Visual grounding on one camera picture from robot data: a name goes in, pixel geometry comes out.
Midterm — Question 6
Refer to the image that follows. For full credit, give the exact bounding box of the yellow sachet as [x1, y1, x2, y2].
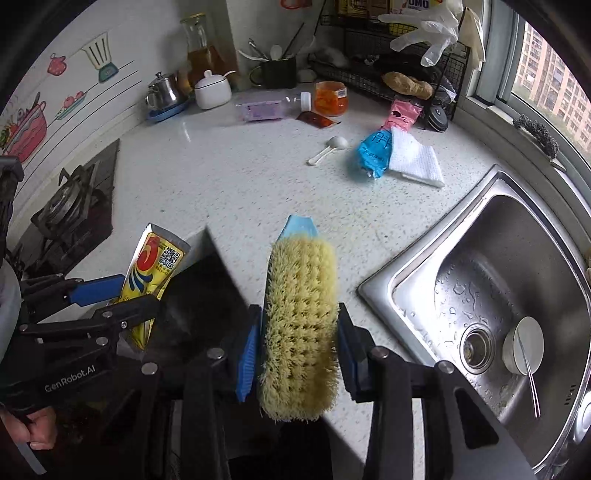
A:
[108, 223, 191, 352]

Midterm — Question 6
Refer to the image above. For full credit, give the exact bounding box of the clear plastic glove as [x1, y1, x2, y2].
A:
[378, 0, 462, 68]

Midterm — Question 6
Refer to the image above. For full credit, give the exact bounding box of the brown ginger root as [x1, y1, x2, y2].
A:
[382, 71, 434, 99]

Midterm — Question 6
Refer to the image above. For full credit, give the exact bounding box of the orange jelly cup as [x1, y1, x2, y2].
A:
[315, 80, 349, 115]

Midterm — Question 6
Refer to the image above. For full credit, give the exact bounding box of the person's left hand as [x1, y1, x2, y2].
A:
[0, 401, 59, 452]

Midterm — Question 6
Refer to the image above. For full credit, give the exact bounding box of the purple plastic bottle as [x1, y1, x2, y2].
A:
[235, 91, 312, 122]

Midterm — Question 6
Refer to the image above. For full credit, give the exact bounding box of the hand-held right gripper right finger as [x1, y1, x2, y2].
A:
[336, 301, 533, 480]

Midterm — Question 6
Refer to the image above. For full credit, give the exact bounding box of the dark sauce bottle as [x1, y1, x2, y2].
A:
[338, 0, 370, 18]

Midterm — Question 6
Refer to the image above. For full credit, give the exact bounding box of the blue packet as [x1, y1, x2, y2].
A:
[355, 129, 395, 181]

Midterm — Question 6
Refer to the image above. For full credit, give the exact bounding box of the black round disc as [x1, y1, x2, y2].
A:
[425, 104, 448, 133]

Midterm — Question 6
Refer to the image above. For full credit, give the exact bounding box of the cartoon kitchen wall sticker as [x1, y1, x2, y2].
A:
[0, 30, 137, 164]

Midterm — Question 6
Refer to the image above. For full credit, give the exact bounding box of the white lidded jar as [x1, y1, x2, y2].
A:
[194, 69, 234, 110]

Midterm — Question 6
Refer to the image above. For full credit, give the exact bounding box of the yellow bristle scrub brush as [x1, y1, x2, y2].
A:
[257, 215, 341, 422]

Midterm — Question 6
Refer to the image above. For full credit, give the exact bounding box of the glass oil carafe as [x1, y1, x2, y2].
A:
[179, 13, 232, 93]

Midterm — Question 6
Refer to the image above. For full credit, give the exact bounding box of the stainless steel sink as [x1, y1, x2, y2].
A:
[358, 164, 591, 480]

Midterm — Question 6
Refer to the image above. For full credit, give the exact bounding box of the blue saucer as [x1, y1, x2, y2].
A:
[147, 99, 192, 123]

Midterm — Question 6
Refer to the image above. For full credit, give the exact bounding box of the pink packet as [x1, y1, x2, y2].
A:
[383, 98, 424, 134]

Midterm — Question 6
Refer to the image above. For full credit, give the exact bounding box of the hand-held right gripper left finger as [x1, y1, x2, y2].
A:
[99, 304, 265, 480]

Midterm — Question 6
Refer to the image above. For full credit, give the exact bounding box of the black wire rack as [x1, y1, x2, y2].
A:
[307, 11, 474, 123]

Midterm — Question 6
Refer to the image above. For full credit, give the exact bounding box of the window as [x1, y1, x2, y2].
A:
[462, 0, 591, 259]

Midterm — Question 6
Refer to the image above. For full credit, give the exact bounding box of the white textured cloth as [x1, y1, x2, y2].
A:
[385, 127, 446, 188]

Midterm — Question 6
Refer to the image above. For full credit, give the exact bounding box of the black glass gas stove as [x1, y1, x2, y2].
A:
[9, 138, 122, 278]

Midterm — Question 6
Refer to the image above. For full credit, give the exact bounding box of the black mug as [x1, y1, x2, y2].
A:
[249, 55, 298, 90]

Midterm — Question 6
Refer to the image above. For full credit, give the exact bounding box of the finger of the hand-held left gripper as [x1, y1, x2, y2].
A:
[18, 294, 161, 348]
[18, 274, 126, 320]

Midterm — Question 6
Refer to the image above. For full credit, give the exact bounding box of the steel teapot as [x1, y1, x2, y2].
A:
[145, 71, 183, 112]

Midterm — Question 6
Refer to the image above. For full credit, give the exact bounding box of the brown sachet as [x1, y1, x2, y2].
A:
[295, 112, 340, 130]

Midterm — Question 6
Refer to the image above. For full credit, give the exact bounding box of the white plastic scoop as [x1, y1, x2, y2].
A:
[308, 135, 348, 165]

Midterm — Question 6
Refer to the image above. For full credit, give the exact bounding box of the yellow detergent jug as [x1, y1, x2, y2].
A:
[399, 0, 444, 14]

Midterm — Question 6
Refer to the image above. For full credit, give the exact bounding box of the steel wool scrubber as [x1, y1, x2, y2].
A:
[512, 113, 560, 160]

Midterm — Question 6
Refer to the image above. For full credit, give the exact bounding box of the metal spoon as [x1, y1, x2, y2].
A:
[515, 329, 542, 418]

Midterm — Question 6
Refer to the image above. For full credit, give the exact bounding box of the dark chopsticks pair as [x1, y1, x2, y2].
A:
[281, 21, 306, 59]

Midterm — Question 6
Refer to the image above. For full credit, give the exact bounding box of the white bowl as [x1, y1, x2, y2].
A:
[502, 316, 546, 376]

